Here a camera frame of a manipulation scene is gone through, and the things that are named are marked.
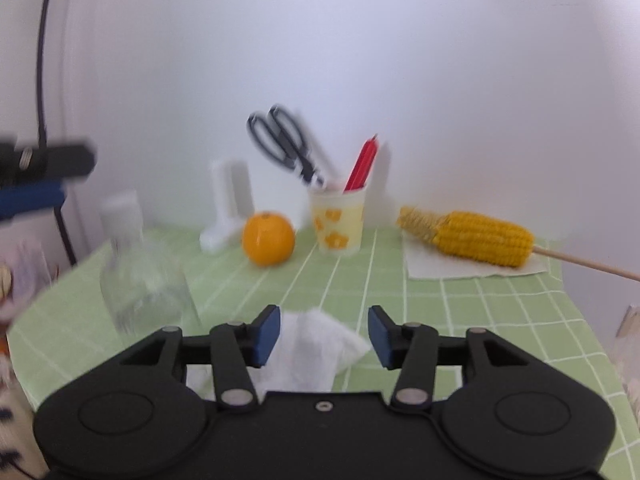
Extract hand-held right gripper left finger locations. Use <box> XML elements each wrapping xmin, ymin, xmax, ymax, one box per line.
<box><xmin>120</xmin><ymin>305</ymin><xmax>282</xmax><ymax>412</ymax></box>

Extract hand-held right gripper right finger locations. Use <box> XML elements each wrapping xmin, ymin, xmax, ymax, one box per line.
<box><xmin>367</xmin><ymin>305</ymin><xmax>528</xmax><ymax>412</ymax></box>

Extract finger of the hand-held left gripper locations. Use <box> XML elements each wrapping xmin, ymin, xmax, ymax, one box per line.
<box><xmin>0</xmin><ymin>139</ymin><xmax>97</xmax><ymax>222</ymax></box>

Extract white tissue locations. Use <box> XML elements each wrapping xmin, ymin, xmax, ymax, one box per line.
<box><xmin>186</xmin><ymin>308</ymin><xmax>372</xmax><ymax>401</ymax></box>

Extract clear glass bottle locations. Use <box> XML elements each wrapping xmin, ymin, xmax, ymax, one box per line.
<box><xmin>99</xmin><ymin>192</ymin><xmax>201</xmax><ymax>348</ymax></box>

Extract white paper napkin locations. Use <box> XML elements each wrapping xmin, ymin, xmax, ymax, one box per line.
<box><xmin>402</xmin><ymin>237</ymin><xmax>549</xmax><ymax>280</ymax></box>

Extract orange fruit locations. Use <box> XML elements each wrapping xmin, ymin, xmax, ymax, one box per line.
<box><xmin>242</xmin><ymin>212</ymin><xmax>296</xmax><ymax>267</ymax></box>

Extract cream cup with orange flowers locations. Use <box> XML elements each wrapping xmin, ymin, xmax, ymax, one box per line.
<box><xmin>307</xmin><ymin>182</ymin><xmax>368</xmax><ymax>256</ymax></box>

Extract green checked tablecloth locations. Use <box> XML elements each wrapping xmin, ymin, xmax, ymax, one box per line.
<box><xmin>7</xmin><ymin>225</ymin><xmax>640</xmax><ymax>480</ymax></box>

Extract corn cob on skewer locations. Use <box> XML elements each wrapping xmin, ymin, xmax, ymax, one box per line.
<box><xmin>396</xmin><ymin>205</ymin><xmax>640</xmax><ymax>282</ymax></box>

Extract white plastic stand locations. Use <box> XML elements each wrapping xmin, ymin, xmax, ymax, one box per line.
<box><xmin>200</xmin><ymin>159</ymin><xmax>253</xmax><ymax>253</ymax></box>

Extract red pen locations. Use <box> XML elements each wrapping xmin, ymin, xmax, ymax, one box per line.
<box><xmin>343</xmin><ymin>134</ymin><xmax>379</xmax><ymax>192</ymax></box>

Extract black scissors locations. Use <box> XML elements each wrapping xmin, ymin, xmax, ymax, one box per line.
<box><xmin>246</xmin><ymin>105</ymin><xmax>327</xmax><ymax>188</ymax></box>

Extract clear plastic item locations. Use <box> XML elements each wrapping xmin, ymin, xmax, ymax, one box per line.
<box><xmin>614</xmin><ymin>305</ymin><xmax>640</xmax><ymax>396</ymax></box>

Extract patterned cloth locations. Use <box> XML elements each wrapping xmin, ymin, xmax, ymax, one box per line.
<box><xmin>0</xmin><ymin>240</ymin><xmax>53</xmax><ymax>480</ymax></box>

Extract black cable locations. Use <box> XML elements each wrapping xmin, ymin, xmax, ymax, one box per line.
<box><xmin>34</xmin><ymin>0</ymin><xmax>78</xmax><ymax>266</ymax></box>

